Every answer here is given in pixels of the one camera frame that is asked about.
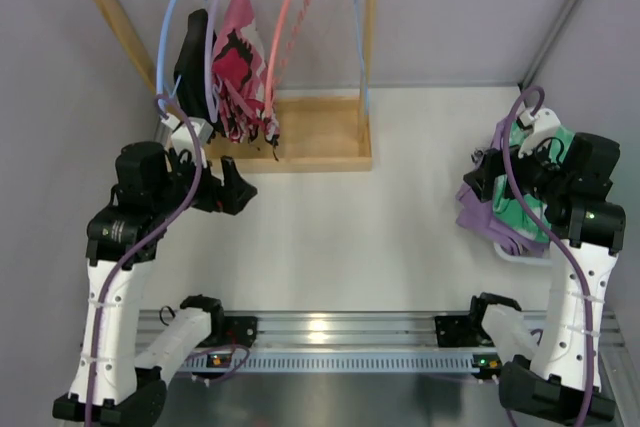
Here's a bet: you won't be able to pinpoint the lilac plastic hanger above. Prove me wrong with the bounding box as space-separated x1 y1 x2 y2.
204 0 220 125

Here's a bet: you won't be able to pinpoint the pink camouflage trousers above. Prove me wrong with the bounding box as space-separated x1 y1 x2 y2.
211 0 280 148

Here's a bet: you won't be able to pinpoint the black trousers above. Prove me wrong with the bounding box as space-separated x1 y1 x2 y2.
173 9 210 121

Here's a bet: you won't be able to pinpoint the light blue plastic hanger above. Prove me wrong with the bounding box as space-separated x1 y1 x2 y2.
155 0 181 107

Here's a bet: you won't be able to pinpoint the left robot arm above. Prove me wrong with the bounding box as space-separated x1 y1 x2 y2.
52 141 257 426

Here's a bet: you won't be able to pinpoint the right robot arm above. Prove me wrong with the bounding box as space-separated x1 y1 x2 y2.
464 133 626 426

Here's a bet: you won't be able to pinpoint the pink plastic hanger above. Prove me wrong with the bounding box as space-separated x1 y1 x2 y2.
264 0 312 118

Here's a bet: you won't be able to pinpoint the purple garment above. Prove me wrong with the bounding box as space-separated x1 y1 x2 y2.
455 117 551 259

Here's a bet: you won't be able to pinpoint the green white garment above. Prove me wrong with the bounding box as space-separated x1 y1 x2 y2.
491 119 574 250

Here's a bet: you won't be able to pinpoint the white plastic basket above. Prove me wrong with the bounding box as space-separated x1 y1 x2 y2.
493 243 552 267

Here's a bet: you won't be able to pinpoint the wooden clothes rack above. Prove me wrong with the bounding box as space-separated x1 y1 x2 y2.
93 0 377 173

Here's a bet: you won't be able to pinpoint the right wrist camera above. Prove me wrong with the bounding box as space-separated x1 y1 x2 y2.
516 107 561 158

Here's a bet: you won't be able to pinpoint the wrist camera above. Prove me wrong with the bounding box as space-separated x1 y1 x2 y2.
161 114 213 153
516 107 561 158

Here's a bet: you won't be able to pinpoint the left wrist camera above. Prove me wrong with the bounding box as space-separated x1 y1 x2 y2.
161 114 213 153

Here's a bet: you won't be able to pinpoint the aluminium mounting rail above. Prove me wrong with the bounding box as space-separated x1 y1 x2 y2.
134 310 626 374

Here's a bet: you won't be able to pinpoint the thin blue wire hanger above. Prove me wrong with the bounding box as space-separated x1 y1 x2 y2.
352 0 370 116

